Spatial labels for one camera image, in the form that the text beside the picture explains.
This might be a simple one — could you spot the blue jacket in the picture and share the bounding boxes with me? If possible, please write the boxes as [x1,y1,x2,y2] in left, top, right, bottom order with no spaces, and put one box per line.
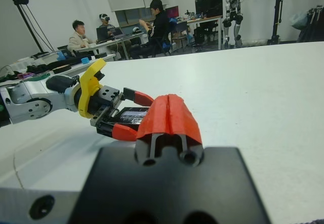
[161,17,182,52]

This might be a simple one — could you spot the dark laptop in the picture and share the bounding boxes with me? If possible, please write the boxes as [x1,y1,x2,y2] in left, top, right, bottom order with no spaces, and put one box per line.
[95,26,112,44]

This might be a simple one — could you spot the silver humanoid robot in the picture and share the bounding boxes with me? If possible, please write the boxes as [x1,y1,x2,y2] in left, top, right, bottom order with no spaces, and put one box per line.
[222,0,245,49]

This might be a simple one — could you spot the pale blue bag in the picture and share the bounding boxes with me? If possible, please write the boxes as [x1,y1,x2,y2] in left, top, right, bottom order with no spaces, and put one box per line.
[291,13,308,30]

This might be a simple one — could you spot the person wearing VR headset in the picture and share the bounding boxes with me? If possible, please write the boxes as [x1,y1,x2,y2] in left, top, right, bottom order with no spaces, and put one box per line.
[97,13,119,42]

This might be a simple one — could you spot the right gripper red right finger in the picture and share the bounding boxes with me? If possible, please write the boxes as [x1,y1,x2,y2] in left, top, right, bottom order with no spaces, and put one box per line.
[168,94,205,166]

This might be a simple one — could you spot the black office chair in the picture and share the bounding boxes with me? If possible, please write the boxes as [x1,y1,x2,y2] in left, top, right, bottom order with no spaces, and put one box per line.
[149,29,175,58]

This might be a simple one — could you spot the black monitor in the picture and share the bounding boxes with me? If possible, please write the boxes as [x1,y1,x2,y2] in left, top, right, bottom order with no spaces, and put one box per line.
[194,0,224,19]

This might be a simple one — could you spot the long white desk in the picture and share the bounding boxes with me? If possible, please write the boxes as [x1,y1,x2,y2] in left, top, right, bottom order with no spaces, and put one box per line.
[74,33,150,58]

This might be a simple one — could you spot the wood top desk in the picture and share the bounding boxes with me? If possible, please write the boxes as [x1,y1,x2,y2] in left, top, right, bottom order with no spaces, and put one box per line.
[174,15,223,50]

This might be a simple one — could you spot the laptop with purple screen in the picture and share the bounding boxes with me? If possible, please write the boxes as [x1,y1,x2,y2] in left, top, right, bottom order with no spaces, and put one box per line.
[111,27,127,38]

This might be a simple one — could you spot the left gripper yellow mount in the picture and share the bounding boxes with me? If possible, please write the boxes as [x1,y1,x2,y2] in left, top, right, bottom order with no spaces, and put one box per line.
[77,58,155,143]

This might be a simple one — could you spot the folded black frames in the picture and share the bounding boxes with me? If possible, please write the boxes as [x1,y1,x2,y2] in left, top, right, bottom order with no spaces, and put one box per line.
[298,5,324,42]

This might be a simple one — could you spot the black case under desk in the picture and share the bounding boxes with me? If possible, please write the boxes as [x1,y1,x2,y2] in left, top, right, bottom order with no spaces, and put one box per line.
[193,26,212,48]

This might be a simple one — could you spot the white cluttered table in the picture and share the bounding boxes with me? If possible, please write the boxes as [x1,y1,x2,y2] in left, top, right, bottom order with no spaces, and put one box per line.
[0,53,117,85]

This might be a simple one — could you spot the monitor with red screen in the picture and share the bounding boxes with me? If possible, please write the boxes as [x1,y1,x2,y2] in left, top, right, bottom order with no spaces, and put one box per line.
[165,6,179,19]

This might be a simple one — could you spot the glossy black box lid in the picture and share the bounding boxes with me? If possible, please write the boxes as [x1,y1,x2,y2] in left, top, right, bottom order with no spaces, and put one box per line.
[111,106,150,131]

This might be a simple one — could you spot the person in beige jacket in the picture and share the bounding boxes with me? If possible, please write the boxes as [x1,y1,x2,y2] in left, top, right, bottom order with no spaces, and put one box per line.
[67,19,98,57]

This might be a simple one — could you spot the grey chair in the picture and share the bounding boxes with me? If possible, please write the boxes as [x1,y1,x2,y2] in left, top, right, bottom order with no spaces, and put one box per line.
[174,20,189,53]

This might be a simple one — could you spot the seated person black clothes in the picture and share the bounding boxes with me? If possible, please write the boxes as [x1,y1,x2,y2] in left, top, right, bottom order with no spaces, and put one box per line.
[129,0,173,59]

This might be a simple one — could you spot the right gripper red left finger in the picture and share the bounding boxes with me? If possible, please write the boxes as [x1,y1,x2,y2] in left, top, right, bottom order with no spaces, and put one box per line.
[134,94,170,165]

